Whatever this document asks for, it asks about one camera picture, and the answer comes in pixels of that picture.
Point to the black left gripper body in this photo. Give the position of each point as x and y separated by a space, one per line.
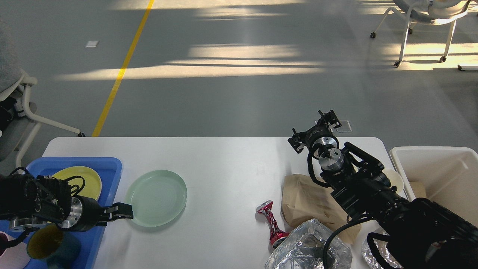
84 214

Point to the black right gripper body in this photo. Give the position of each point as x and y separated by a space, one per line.
319 135

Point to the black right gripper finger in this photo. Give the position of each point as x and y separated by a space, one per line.
297 141
328 120

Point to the light green plate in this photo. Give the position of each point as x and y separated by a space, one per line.
157 198

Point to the dark green mug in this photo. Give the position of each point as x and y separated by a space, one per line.
57 249

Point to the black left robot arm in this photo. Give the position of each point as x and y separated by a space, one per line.
47 199

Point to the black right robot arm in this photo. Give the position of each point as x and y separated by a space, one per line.
420 234

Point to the yellow plate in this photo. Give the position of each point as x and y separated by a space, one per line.
82 176

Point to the blue plastic tray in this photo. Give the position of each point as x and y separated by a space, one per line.
109 170

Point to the brown paper bag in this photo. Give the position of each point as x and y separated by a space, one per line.
303 200

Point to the pink white cup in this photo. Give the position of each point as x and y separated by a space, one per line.
14 257

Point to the white paper cup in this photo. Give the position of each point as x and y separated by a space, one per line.
395 179

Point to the crushed red soda can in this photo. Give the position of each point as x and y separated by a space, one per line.
277 235

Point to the crumpled aluminium foil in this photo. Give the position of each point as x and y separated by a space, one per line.
303 249

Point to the white chair left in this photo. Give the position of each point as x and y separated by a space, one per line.
19 121

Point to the white chair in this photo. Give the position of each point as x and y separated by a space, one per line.
426 12
19 121

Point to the cardboard piece in bin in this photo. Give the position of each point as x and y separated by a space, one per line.
418 189

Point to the small foil piece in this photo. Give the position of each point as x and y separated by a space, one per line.
375 251

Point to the white plastic bin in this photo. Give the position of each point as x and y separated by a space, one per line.
449 174

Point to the white chair top right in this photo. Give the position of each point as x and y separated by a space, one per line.
426 12

